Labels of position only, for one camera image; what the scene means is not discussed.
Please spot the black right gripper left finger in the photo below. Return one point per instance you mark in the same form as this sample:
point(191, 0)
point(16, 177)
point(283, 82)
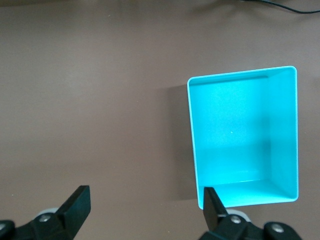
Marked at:
point(75, 210)

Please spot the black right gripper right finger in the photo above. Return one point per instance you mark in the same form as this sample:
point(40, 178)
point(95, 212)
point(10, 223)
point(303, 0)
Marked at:
point(212, 212)

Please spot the turquoise plastic bin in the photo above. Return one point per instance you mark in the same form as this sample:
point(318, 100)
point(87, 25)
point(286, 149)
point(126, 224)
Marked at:
point(245, 135)

